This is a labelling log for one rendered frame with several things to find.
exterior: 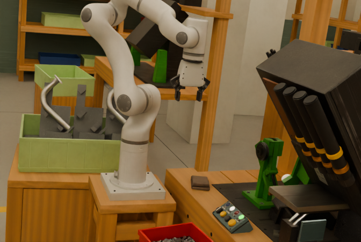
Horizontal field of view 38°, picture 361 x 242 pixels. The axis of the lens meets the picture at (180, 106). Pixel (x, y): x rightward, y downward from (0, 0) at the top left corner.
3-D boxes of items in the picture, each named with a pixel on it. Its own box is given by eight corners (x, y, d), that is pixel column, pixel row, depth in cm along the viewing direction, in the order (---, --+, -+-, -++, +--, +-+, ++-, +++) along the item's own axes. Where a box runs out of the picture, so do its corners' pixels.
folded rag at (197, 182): (190, 180, 230) (191, 174, 229) (208, 182, 230) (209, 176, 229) (190, 189, 220) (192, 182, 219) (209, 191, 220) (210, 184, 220)
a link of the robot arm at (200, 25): (197, 55, 196) (208, 53, 204) (201, 19, 193) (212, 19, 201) (178, 51, 199) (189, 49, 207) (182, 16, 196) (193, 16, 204)
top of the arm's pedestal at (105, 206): (99, 214, 207) (100, 205, 206) (87, 182, 237) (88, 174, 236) (175, 211, 218) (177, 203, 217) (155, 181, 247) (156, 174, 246)
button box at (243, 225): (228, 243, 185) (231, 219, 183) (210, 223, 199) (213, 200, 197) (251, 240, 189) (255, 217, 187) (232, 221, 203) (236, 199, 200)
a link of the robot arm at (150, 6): (132, -9, 197) (194, 33, 188) (154, -8, 211) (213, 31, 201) (123, 12, 201) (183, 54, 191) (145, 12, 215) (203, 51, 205)
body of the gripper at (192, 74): (201, 56, 208) (197, 83, 210) (177, 55, 204) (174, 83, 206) (209, 60, 201) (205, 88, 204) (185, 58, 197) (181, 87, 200)
